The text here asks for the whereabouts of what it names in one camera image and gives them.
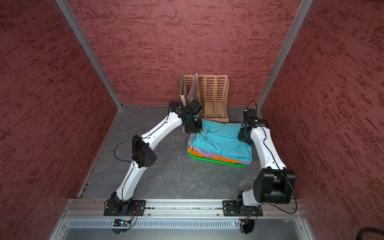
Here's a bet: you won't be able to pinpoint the left aluminium corner post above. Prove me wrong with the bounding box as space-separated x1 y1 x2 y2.
56 0 123 111

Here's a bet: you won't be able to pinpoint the green plastic basket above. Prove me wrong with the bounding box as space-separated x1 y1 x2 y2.
187 151 248 168

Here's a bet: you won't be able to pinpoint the purple folder sheet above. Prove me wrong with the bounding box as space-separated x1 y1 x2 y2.
187 73 200 104

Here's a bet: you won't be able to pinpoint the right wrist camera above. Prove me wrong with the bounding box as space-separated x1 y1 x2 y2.
243 109 259 122

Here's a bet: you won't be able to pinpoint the purple pants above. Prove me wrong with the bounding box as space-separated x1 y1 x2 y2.
187 134 252 166

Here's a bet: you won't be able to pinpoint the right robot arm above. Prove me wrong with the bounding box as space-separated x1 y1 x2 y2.
237 118 297 215

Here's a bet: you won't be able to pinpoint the teal pants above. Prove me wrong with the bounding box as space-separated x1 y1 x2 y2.
189 120 253 163

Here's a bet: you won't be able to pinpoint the dark blue book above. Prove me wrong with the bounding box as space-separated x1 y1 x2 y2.
169 101 183 109

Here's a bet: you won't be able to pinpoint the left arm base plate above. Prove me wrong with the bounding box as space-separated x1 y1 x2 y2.
103 199 146 217

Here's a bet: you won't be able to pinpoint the aluminium corner post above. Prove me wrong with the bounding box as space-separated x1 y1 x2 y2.
257 0 313 110
56 0 123 111

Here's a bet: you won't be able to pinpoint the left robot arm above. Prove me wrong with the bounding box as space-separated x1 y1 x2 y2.
104 100 203 217

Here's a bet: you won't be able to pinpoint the right aluminium corner post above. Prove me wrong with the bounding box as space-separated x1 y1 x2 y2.
257 0 313 110

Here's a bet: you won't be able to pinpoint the orange pants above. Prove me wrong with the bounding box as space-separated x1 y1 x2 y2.
187 148 245 164

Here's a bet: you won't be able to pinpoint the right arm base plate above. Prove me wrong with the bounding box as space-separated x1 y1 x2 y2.
222 200 263 217

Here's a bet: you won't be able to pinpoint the aluminium front rail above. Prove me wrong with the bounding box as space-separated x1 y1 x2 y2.
51 199 314 240

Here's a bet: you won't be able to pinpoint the beige file organizer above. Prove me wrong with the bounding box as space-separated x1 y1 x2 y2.
180 75 229 124

